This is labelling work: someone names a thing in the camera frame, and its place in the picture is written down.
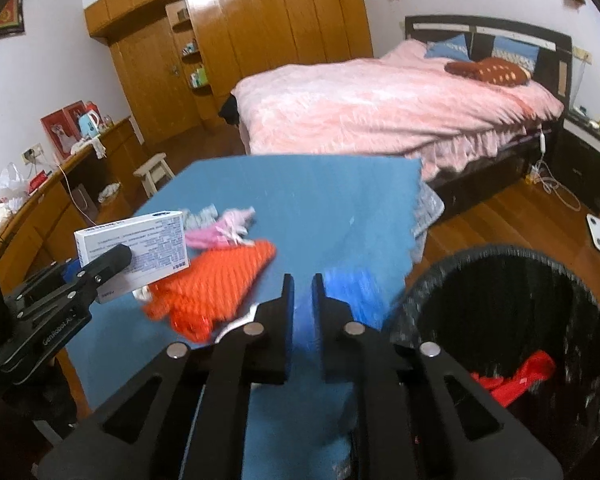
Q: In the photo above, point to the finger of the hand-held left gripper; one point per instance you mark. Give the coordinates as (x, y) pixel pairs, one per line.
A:
(70, 271)
(112, 262)

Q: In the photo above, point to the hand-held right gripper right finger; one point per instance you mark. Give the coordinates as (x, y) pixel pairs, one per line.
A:
(325, 330)

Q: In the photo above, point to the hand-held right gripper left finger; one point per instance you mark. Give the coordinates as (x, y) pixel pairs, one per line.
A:
(282, 320)

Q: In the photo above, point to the white medicine box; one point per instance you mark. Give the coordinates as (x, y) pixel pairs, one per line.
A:
(150, 240)

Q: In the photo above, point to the blue plastic bag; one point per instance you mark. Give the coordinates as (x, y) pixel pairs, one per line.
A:
(352, 290)

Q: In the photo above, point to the orange plastic bag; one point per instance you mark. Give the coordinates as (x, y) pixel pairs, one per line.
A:
(215, 280)

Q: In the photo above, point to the black trash bin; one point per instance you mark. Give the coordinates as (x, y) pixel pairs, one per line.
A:
(505, 300)

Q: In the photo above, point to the long wooden sideboard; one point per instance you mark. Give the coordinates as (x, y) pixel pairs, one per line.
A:
(30, 225)

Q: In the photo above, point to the paper shopping bag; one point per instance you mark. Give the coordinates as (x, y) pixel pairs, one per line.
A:
(84, 205)

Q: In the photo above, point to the red packet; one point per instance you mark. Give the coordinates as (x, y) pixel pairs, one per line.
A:
(39, 181)

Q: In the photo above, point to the silver blister pack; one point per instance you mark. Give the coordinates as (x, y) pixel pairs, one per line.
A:
(202, 216)

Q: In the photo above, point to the small wooden stool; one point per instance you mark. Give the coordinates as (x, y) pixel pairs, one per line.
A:
(152, 164)

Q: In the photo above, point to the white plastic bag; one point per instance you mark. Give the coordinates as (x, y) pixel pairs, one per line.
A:
(10, 182)

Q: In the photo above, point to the pink crumpled tissue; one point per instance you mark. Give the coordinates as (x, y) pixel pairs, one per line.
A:
(235, 220)

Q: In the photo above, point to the blue table mat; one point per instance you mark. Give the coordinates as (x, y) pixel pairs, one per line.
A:
(300, 210)

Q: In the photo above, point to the white cloth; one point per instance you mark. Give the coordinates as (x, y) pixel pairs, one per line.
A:
(97, 146)

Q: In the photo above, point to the light blue electric kettle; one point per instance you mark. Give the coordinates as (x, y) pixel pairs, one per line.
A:
(89, 125)

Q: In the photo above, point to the grey patterned cloth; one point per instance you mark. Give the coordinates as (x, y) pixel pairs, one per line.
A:
(427, 210)

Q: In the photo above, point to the black clothing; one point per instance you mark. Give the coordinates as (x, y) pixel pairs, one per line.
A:
(229, 108)

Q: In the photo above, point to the red plastic bag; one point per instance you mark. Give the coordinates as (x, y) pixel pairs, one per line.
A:
(525, 375)

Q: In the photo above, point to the pink blanket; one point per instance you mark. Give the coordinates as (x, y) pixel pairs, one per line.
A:
(370, 105)

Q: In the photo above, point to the white hanging charger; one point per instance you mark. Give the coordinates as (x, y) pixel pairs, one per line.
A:
(543, 142)

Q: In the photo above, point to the wooden wardrobe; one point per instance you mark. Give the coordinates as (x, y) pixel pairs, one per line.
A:
(280, 20)

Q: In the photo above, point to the black nightstand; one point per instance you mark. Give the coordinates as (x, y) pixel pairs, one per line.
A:
(580, 165)

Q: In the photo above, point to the blue pillow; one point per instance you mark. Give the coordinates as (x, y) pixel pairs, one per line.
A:
(517, 52)
(450, 47)

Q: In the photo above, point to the brown patterned pillow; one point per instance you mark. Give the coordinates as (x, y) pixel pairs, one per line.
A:
(500, 71)

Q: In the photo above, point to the bed with pink duvet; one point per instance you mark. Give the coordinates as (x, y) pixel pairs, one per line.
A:
(530, 30)

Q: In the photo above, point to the wall power outlet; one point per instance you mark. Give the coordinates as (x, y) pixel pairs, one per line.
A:
(32, 153)

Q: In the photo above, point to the large red photo frame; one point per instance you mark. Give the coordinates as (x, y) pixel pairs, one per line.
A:
(60, 135)

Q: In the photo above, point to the small red photo frame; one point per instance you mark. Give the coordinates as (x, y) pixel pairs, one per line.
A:
(75, 110)

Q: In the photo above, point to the wall socket strip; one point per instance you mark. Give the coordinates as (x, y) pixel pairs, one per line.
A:
(582, 54)

